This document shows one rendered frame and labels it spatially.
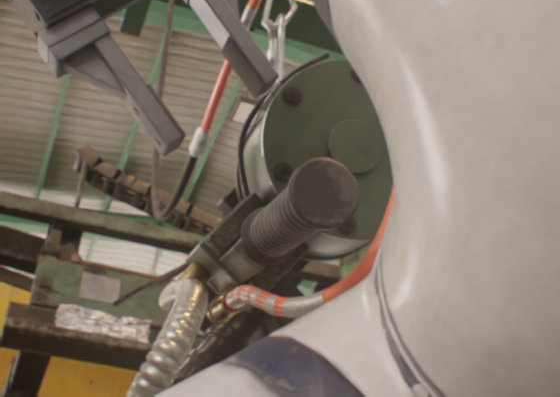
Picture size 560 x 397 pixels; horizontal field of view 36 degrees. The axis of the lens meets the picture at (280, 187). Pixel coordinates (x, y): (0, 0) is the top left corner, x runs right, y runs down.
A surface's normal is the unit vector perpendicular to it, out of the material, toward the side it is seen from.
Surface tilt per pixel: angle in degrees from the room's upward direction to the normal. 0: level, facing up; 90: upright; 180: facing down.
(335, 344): 68
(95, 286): 90
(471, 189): 121
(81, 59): 115
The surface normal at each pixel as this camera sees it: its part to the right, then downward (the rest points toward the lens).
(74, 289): 0.35, -0.61
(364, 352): -0.14, -0.81
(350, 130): 0.25, -0.25
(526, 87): -0.60, 0.09
